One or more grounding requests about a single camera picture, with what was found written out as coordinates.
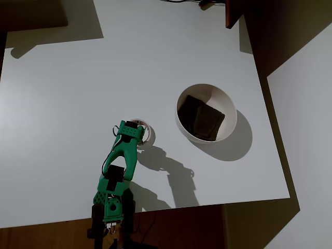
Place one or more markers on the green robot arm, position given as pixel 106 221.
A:
pixel 129 155

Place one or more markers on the black table clamp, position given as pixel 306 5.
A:
pixel 97 223
pixel 128 212

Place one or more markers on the brown wooden board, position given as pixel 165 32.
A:
pixel 232 13

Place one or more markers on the dark brown furniture piece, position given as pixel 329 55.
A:
pixel 33 13

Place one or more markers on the masking tape roll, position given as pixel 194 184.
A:
pixel 143 121

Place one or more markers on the dark folded cloth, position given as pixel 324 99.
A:
pixel 202 119

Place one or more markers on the beige bowl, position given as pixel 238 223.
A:
pixel 223 99

